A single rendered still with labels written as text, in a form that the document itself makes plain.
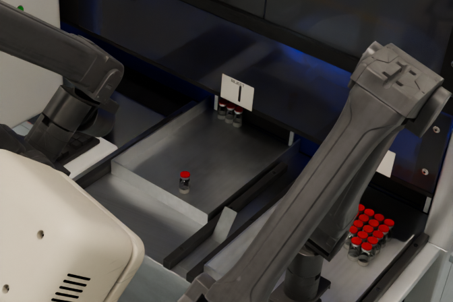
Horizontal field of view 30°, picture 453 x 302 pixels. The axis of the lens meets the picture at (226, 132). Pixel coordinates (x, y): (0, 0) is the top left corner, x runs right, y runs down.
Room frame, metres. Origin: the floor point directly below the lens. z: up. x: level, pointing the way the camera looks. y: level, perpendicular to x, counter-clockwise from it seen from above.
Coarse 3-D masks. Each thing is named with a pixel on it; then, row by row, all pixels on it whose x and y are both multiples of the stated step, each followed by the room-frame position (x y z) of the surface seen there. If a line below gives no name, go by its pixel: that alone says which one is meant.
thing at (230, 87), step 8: (224, 80) 1.56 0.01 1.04; (232, 80) 1.55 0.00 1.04; (224, 88) 1.56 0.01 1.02; (232, 88) 1.55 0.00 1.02; (248, 88) 1.53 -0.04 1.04; (224, 96) 1.56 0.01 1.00; (232, 96) 1.55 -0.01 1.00; (248, 96) 1.53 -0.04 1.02; (240, 104) 1.54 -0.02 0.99; (248, 104) 1.52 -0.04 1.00
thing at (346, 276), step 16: (272, 208) 1.29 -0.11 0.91; (256, 224) 1.25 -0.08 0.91; (240, 240) 1.20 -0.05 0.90; (224, 256) 1.16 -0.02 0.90; (240, 256) 1.18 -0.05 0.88; (336, 256) 1.21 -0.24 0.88; (384, 256) 1.22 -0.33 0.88; (208, 272) 1.11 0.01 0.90; (224, 272) 1.13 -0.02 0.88; (336, 272) 1.16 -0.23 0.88; (352, 272) 1.16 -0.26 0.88; (368, 272) 1.17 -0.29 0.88; (384, 272) 1.15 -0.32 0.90; (336, 288) 1.12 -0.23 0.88; (352, 288) 1.12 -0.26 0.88; (368, 288) 1.10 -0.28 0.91
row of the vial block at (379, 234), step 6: (354, 222) 1.26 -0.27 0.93; (360, 222) 1.26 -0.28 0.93; (360, 228) 1.25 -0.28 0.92; (366, 228) 1.24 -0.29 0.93; (372, 228) 1.24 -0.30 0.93; (372, 234) 1.24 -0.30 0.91; (378, 234) 1.23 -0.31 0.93; (378, 240) 1.22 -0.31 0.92; (378, 246) 1.22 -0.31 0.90; (378, 252) 1.22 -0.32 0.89
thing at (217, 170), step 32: (160, 128) 1.53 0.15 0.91; (192, 128) 1.59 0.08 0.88; (224, 128) 1.60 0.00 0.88; (128, 160) 1.44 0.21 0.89; (160, 160) 1.46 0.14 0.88; (192, 160) 1.47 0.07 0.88; (224, 160) 1.48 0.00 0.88; (256, 160) 1.49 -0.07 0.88; (160, 192) 1.32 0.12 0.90; (192, 192) 1.36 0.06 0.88; (224, 192) 1.37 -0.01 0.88
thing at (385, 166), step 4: (388, 152) 1.34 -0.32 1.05; (392, 152) 1.33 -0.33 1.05; (384, 156) 1.34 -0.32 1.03; (388, 156) 1.34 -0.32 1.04; (392, 156) 1.33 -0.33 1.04; (384, 160) 1.34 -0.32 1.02; (388, 160) 1.34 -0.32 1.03; (392, 160) 1.33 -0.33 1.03; (380, 164) 1.34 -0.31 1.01; (384, 164) 1.34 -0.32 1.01; (388, 164) 1.33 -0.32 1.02; (392, 164) 1.33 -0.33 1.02; (380, 168) 1.34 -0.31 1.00; (384, 168) 1.34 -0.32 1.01; (388, 168) 1.33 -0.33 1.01; (380, 172) 1.34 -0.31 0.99; (384, 172) 1.34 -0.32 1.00; (388, 172) 1.33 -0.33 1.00; (388, 176) 1.33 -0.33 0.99
